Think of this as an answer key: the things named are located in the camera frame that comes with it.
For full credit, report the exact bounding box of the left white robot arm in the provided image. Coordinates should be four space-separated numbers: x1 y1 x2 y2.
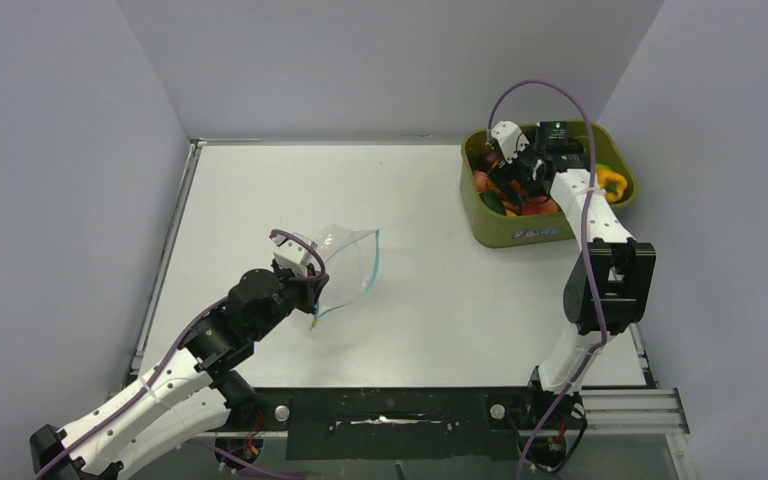
30 264 329 479

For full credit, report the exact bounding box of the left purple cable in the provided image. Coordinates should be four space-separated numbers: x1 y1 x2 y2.
32 229 329 480

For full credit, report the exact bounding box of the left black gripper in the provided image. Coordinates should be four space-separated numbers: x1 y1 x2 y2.
250 257 329 342

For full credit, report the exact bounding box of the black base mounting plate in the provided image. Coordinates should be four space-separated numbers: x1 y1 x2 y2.
191 386 587 462

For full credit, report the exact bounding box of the yellow toy bell pepper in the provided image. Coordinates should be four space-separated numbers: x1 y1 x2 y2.
597 168 628 204

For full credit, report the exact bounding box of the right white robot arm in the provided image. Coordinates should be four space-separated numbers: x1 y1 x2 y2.
488 121 656 427

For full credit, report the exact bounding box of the toy peach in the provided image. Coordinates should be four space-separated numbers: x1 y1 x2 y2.
520 197 560 216

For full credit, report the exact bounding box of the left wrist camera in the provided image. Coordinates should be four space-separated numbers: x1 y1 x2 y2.
271 235 320 278

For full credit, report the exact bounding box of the olive green plastic bin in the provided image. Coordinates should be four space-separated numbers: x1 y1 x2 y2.
459 123 636 248

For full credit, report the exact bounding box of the clear zip top bag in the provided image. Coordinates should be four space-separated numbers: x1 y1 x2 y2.
310 223 380 330

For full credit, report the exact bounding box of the purple toy onion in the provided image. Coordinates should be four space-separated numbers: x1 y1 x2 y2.
478 151 505 173

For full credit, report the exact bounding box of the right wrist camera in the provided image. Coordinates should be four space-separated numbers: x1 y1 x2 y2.
490 121 531 164

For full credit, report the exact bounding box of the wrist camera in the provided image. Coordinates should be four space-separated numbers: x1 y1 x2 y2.
271 235 320 278
490 121 531 164

